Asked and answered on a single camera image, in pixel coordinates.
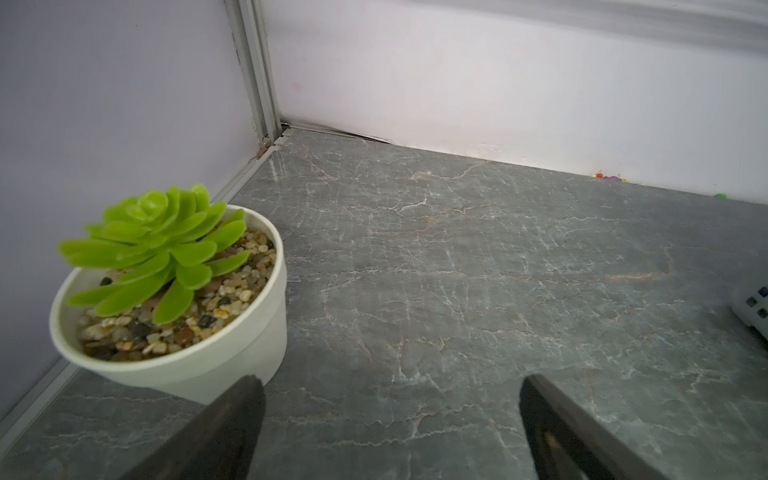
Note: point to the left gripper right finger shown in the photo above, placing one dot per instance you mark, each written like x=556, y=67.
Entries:
x=568, y=443

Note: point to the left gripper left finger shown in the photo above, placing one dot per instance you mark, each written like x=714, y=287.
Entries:
x=219, y=443

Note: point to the white plastic perforated basket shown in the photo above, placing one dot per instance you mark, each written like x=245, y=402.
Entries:
x=749, y=304

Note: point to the small potted green plant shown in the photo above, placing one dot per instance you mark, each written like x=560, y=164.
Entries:
x=174, y=292

